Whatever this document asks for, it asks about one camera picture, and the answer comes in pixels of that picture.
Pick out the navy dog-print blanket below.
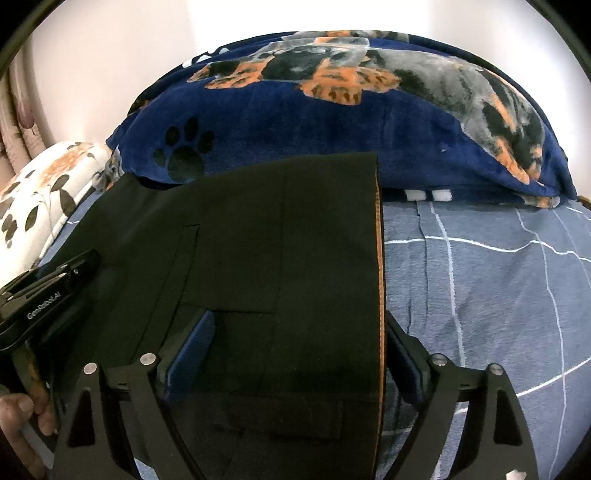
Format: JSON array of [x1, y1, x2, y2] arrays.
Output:
[[106, 30, 580, 210]]

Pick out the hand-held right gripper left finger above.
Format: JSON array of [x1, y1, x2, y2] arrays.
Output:
[[53, 309, 218, 480]]

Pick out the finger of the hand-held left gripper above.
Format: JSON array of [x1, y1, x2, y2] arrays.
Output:
[[27, 250, 101, 297]]

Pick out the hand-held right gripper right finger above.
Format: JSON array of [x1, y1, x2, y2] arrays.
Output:
[[379, 311, 541, 480]]

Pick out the white floral pillow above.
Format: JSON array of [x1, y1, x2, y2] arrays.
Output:
[[0, 141, 121, 287]]

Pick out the black pants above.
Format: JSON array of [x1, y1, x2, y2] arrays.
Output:
[[46, 151, 386, 480]]

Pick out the pink floral curtain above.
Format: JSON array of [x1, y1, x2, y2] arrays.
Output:
[[0, 55, 51, 185]]

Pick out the blue-grey grid bedsheet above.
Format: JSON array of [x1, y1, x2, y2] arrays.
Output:
[[37, 185, 591, 480]]

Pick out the person's left hand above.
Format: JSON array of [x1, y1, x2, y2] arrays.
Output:
[[0, 364, 58, 478]]

